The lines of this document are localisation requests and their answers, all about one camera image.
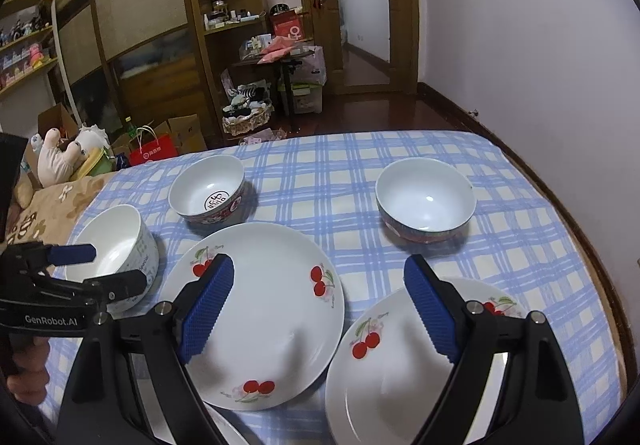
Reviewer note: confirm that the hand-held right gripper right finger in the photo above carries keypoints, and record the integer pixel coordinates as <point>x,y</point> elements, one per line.
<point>430,310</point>

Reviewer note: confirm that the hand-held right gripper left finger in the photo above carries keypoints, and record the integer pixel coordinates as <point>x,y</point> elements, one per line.
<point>207,310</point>

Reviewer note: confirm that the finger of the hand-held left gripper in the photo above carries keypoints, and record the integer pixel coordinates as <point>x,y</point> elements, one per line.
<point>72,254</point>
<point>120,282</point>

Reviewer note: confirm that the tall white bowl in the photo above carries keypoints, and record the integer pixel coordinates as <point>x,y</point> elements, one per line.
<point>120,235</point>

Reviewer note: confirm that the white cherry plate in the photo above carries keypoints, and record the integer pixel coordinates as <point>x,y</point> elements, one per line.
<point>380,385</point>
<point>280,305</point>

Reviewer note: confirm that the plain white red-patterned bowl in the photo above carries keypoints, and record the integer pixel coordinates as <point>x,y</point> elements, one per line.
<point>425,195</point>

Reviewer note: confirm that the bowl with round seal print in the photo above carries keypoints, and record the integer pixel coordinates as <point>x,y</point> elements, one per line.
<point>200,180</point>

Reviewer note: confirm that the person's left hand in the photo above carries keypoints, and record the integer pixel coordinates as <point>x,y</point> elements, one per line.
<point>30,385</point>

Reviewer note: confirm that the green yellow container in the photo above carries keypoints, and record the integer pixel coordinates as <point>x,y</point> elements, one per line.
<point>97,162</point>

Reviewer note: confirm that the pink cream plush toy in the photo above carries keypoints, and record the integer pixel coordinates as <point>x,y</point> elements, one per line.
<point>55,160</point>

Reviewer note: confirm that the white plush toy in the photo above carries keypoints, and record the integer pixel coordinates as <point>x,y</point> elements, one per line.
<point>92,140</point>

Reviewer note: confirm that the red paper shopping bag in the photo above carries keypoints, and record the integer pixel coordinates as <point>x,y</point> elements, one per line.
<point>152,152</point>

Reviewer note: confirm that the open cardboard box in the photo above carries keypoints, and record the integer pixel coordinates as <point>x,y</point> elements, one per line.
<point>57,120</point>
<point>185,135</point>

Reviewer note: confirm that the green glass bottle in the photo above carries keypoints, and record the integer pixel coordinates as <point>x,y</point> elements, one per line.
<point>131,127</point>

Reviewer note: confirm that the blue plaid blanket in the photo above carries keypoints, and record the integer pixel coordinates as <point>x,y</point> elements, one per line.
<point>325,165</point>

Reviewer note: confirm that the cardboard box of pink cards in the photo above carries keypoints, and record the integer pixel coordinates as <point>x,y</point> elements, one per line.
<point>265,136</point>

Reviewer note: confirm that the white pole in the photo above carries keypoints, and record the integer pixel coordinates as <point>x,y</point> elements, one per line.
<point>62,60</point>

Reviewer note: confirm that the lace basket of socks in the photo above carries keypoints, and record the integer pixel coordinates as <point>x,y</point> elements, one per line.
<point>247,112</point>

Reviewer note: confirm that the wooden wardrobe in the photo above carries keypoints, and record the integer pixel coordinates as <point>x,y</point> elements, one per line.
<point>140,35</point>

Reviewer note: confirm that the clear plastic storage box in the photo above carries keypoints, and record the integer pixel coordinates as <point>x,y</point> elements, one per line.
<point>307,100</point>

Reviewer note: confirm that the small dark side table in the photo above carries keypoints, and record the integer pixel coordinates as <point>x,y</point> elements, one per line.
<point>285,75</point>

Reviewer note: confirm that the pale plastic bag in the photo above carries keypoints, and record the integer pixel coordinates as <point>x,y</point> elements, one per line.
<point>312,65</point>

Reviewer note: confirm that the pink cloth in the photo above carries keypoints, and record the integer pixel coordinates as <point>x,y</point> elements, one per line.
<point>277,50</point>

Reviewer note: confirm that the red cardboard box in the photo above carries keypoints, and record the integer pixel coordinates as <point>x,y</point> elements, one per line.
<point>287,25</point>

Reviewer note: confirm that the wooden door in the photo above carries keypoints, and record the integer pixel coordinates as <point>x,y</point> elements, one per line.
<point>320,0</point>

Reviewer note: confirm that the wall shelf with toys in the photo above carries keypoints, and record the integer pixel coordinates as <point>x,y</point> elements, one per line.
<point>25,55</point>

